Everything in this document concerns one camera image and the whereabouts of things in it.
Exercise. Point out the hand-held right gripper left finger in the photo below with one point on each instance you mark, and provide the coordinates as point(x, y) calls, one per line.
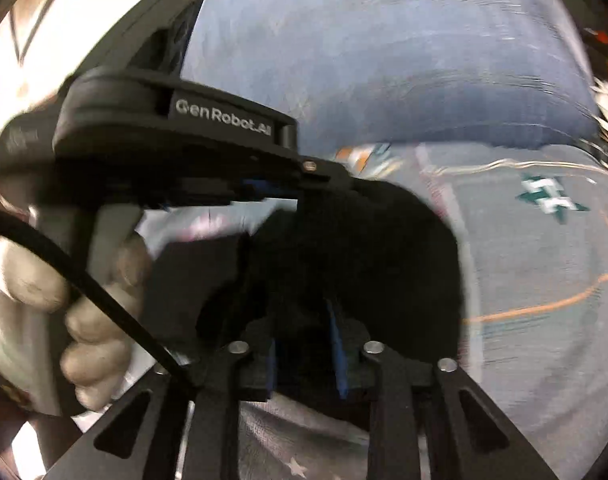
point(271, 375)

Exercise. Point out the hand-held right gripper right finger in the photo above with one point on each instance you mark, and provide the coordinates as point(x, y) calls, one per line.
point(340, 360)

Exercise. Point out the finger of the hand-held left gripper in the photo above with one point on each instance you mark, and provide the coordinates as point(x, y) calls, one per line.
point(329, 172)

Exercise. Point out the black pants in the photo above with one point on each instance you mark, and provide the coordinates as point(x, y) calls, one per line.
point(383, 260)

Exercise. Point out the person's left hand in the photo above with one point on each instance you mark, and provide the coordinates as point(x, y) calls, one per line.
point(99, 350)

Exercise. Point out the blue plaid pillow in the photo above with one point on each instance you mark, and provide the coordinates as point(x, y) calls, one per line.
point(383, 60)

